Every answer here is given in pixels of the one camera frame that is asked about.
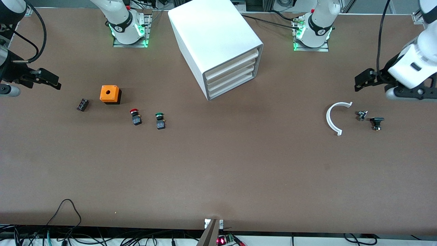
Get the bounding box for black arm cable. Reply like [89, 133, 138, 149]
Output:
[376, 0, 392, 74]
[12, 0, 47, 64]

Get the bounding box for circuit board with red light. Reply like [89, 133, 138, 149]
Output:
[217, 234, 237, 246]

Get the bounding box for black looped cable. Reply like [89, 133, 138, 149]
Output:
[46, 199, 82, 228]

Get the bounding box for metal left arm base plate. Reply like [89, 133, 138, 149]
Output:
[293, 17, 329, 52]

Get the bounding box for orange button enclosure box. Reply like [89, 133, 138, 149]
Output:
[100, 85, 122, 105]

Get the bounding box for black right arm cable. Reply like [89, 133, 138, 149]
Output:
[12, 0, 47, 64]

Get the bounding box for black cable across table edge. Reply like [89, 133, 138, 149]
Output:
[241, 14, 301, 28]

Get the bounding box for white drawer cabinet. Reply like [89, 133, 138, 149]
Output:
[168, 0, 264, 101]

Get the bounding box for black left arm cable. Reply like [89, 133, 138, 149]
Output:
[376, 0, 392, 74]

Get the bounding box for grey metal camera bracket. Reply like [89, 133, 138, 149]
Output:
[196, 219, 224, 246]

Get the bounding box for white plastic drawer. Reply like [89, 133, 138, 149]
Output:
[204, 49, 259, 80]
[206, 59, 256, 88]
[208, 70, 255, 97]

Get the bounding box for white curved plastic arc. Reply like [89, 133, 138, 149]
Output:
[326, 101, 353, 136]

